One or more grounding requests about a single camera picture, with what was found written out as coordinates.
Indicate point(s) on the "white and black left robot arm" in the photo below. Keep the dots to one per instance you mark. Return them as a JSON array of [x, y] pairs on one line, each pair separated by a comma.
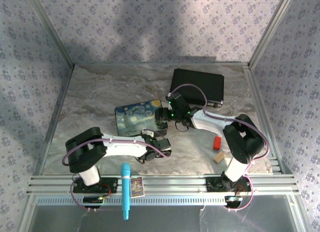
[[85, 149]]

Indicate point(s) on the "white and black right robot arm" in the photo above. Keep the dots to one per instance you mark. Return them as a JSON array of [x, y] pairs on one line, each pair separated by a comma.
[[240, 139]]

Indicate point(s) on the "black ribbed hard case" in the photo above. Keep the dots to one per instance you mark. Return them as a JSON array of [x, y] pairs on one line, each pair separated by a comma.
[[200, 84]]

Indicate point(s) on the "starry night painted box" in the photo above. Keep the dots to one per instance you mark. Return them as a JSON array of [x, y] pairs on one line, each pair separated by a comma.
[[136, 117]]

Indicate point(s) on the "small colourful picture card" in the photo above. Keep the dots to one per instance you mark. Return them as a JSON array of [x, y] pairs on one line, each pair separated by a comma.
[[137, 187]]

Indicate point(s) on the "red block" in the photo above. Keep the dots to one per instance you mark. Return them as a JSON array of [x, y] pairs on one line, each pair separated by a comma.
[[217, 143]]

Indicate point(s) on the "cyan marker pen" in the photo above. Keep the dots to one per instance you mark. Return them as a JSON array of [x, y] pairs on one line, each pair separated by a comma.
[[125, 189]]

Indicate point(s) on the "perforated metal strip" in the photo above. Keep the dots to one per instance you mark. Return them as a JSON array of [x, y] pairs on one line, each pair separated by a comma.
[[175, 200]]

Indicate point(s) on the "light wooden block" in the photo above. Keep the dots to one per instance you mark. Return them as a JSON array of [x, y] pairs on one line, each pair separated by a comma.
[[219, 157]]

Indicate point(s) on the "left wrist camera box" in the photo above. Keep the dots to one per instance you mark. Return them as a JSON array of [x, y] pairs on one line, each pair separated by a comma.
[[148, 132]]

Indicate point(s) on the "aluminium front frame rail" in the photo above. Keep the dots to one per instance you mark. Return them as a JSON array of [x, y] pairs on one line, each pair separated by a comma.
[[170, 183]]

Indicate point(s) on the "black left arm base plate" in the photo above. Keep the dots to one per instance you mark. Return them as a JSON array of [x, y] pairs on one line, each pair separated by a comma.
[[107, 184]]

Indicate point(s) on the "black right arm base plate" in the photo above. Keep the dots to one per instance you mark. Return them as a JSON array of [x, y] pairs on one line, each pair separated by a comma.
[[215, 185]]

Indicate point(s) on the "aluminium side frame rail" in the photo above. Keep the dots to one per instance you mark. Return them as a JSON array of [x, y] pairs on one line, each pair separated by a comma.
[[265, 122], [53, 112]]

